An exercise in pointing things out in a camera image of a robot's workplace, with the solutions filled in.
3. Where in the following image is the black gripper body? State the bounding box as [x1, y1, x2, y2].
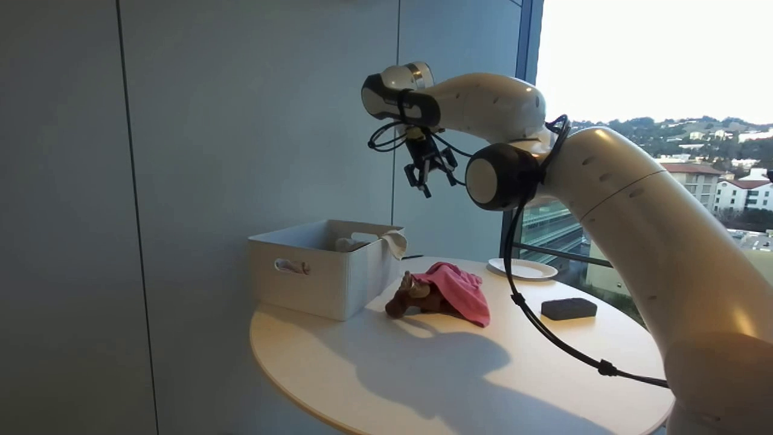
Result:
[404, 132, 441, 179]

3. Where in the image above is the pink cloth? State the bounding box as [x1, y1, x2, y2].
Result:
[408, 261, 492, 328]

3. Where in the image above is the brown plush toy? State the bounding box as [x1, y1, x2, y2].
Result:
[385, 271, 449, 321]

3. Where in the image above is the beige cloth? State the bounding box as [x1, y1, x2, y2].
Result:
[335, 227, 408, 271]

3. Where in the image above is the white paper plate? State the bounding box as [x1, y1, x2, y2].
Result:
[485, 255, 560, 282]

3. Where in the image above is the white plastic storage bin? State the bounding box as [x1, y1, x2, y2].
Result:
[246, 218, 408, 324]

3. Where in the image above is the dark window railing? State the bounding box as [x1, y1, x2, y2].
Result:
[515, 239, 613, 271]

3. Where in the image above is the black rectangular block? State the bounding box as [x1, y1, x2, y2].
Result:
[539, 295, 600, 321]

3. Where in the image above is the beige building red roof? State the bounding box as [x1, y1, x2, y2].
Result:
[660, 158, 724, 213]

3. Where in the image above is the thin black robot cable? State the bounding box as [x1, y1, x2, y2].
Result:
[499, 112, 673, 390]

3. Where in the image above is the dark window frame post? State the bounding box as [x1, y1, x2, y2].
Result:
[498, 0, 546, 261]

